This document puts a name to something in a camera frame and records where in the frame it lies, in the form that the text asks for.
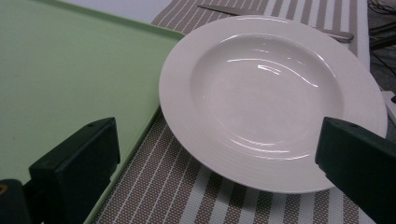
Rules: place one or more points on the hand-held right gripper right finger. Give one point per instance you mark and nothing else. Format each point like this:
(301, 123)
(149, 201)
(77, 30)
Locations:
(358, 161)

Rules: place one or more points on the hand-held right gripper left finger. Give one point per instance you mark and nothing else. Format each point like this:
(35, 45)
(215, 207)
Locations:
(77, 168)

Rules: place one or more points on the white ceramic plate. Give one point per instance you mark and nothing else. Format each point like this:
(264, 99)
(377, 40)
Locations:
(267, 102)

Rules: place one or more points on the green plastic tray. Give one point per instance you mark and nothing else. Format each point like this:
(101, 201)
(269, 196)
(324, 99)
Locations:
(71, 77)

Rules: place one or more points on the brown striped placemat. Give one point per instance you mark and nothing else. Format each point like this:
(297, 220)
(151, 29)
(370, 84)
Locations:
(174, 193)

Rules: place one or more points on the metal table knife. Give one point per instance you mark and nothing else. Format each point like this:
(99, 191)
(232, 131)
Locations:
(339, 35)

